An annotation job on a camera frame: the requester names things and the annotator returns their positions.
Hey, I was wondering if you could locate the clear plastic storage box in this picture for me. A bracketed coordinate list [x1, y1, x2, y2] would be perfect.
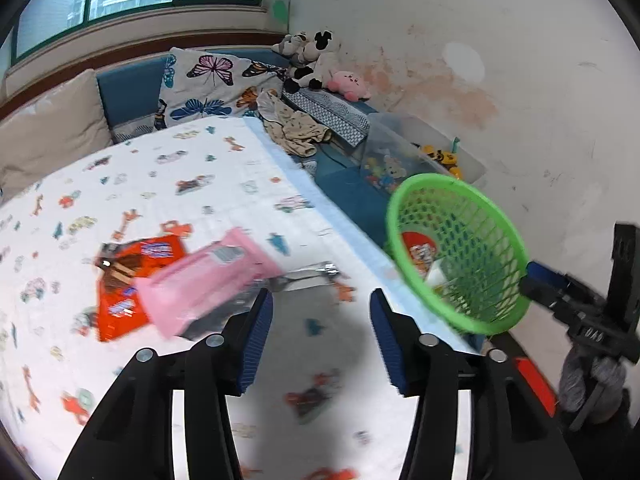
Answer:
[360, 112, 487, 193]

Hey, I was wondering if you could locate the black white patterned mat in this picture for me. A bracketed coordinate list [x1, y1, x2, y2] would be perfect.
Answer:
[282, 87, 371, 148]

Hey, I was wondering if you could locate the black white cow plush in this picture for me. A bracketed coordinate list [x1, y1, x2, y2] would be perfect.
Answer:
[272, 31, 343, 95]

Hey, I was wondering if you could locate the silver foil wrapper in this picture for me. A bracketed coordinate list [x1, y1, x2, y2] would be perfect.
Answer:
[265, 261, 347, 295]

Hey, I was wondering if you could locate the yellow toy vehicle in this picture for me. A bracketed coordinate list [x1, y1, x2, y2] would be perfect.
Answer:
[420, 142, 463, 178]

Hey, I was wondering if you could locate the person's right hand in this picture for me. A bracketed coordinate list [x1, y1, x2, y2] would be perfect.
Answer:
[559, 342, 628, 423]

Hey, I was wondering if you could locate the red packet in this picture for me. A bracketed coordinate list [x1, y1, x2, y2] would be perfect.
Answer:
[401, 231, 441, 278]

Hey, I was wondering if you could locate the pink plush toy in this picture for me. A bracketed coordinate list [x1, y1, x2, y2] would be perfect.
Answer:
[325, 70, 372, 101]

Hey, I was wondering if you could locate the beige crumpled garment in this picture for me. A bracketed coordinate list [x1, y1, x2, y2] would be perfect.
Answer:
[256, 91, 332, 158]

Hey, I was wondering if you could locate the white printed blanket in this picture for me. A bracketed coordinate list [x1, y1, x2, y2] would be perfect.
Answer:
[0, 116, 481, 480]

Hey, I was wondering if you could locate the butterfly print pillow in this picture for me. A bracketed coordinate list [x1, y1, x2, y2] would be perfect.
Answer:
[159, 47, 288, 131]

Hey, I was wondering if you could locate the pink packet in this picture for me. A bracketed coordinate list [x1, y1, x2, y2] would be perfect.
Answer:
[135, 226, 286, 340]

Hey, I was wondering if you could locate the orange snack wrapper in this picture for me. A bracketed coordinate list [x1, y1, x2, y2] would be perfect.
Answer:
[95, 234, 188, 343]

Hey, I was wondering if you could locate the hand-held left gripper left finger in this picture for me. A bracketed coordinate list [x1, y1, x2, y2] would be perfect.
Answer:
[57, 287, 275, 480]

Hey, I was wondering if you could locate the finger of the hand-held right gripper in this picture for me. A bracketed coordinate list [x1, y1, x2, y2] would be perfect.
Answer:
[518, 276, 583, 328]
[525, 260, 608, 307]

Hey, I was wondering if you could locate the beige cushion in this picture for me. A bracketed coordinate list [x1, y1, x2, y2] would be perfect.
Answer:
[0, 68, 113, 201]

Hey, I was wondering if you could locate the yellow green drink carton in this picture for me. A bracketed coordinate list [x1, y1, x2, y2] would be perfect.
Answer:
[425, 258, 468, 308]

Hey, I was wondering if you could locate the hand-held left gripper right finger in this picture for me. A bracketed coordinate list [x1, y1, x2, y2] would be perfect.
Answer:
[369, 287, 583, 480]

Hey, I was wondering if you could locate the green plastic mesh basket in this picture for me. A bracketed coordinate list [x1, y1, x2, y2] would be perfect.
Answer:
[385, 173, 532, 336]

